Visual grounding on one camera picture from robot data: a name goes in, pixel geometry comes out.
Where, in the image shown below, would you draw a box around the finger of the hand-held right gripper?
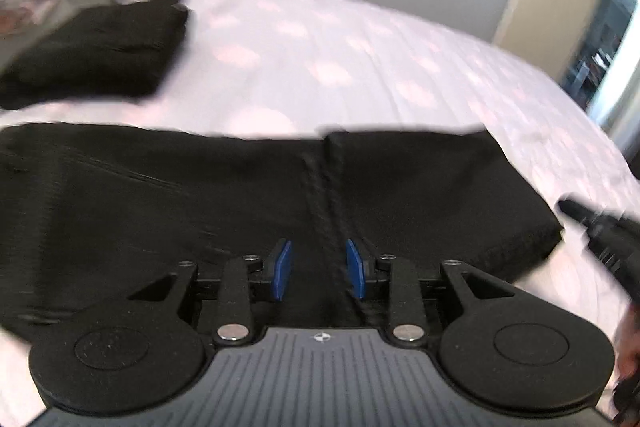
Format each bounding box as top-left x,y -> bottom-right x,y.
557,199 -> 602,229

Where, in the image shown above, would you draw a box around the black jeans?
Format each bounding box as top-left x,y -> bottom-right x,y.
0,122 -> 564,349

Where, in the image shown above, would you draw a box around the bed with pink dotted sheet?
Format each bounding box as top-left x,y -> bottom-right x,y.
0,0 -> 640,427

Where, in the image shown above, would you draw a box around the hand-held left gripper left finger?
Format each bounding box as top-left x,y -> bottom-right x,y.
125,237 -> 294,347

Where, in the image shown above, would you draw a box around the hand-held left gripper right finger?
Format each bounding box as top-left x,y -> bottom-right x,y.
345,237 -> 524,346

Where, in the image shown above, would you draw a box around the folded black pants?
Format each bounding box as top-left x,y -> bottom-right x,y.
0,0 -> 194,110

